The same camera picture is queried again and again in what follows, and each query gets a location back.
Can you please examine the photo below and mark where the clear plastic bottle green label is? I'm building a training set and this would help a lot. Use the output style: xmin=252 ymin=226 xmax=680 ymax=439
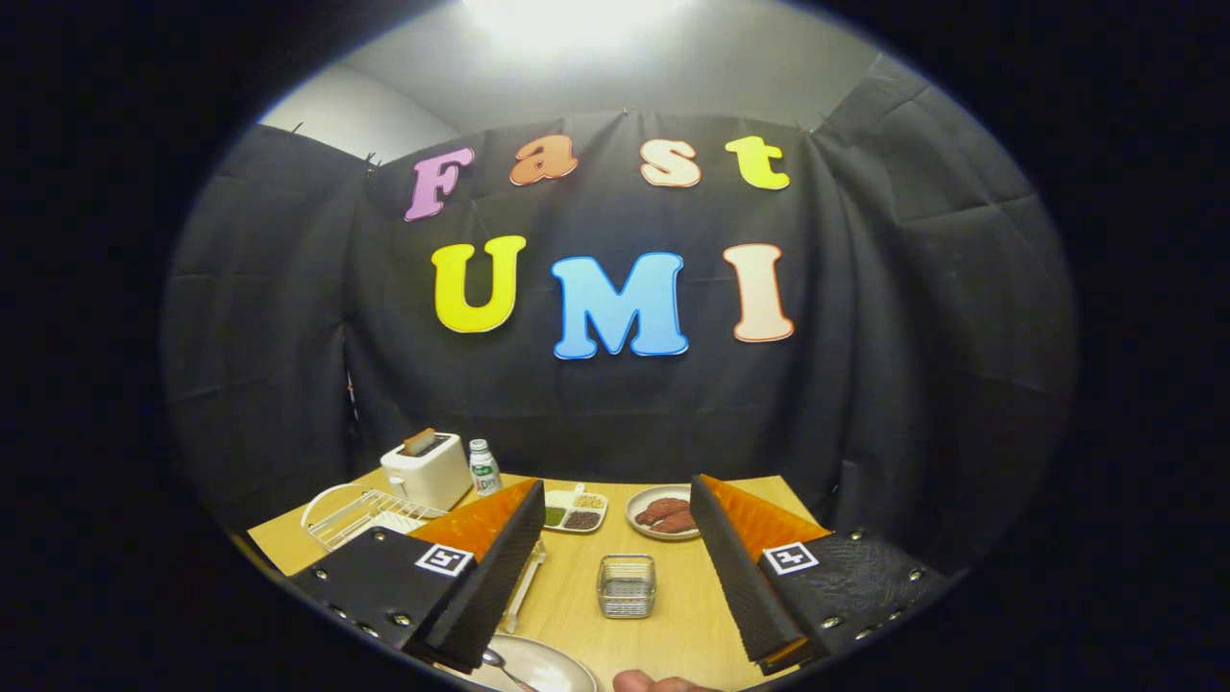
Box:
xmin=468 ymin=439 xmax=503 ymax=497

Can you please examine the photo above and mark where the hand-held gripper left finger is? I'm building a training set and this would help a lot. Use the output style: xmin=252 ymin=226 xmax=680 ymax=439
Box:
xmin=286 ymin=479 xmax=547 ymax=674

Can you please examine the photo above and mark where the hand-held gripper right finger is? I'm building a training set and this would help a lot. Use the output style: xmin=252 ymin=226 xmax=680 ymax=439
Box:
xmin=690 ymin=474 xmax=957 ymax=674

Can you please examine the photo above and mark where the white divided dish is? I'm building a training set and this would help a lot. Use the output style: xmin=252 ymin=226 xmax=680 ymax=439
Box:
xmin=541 ymin=483 xmax=609 ymax=534

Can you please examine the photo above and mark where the black backdrop cloth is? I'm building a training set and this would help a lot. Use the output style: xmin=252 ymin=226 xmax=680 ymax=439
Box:
xmin=159 ymin=53 xmax=1077 ymax=578

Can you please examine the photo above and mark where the metal spoon with pink handle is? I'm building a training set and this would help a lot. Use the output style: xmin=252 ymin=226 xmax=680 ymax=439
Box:
xmin=480 ymin=647 xmax=539 ymax=692

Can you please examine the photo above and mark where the white toaster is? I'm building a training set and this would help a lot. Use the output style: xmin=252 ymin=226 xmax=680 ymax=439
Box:
xmin=381 ymin=432 xmax=474 ymax=512

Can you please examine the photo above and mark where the white wire dish rack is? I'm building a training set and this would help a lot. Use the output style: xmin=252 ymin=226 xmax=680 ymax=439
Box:
xmin=301 ymin=483 xmax=547 ymax=635

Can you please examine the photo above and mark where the beige plate with meat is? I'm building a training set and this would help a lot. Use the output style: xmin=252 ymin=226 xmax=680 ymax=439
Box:
xmin=626 ymin=484 xmax=707 ymax=541

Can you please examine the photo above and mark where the beige round plate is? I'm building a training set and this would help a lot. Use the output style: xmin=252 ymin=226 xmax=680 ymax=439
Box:
xmin=461 ymin=634 xmax=599 ymax=692

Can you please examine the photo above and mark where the metal wire basket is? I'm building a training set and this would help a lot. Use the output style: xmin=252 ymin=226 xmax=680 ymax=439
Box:
xmin=596 ymin=554 xmax=657 ymax=619

